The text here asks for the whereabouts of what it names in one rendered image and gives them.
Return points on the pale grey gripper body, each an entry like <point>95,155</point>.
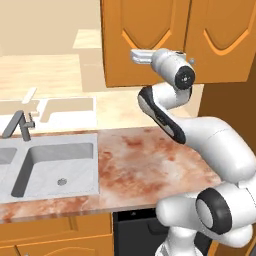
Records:
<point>140,56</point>

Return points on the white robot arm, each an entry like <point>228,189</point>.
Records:
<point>216,146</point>

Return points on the orange wooden cabinet door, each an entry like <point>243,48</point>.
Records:
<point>226,63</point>
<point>113,50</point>

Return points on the small grey cabinet knob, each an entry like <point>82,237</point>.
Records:
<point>192,61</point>

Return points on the brown wooden side panel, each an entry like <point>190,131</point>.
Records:
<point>226,100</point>

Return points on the grey steel sink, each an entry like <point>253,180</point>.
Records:
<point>60,166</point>

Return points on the grey angular tap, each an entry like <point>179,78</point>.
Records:
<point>20,123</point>

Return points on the black dishwasher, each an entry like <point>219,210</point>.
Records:
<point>136,233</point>

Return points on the orange wooden drawer front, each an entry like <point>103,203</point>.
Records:
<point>50,226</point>

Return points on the orange wooden cupboard door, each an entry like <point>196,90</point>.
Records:
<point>66,248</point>

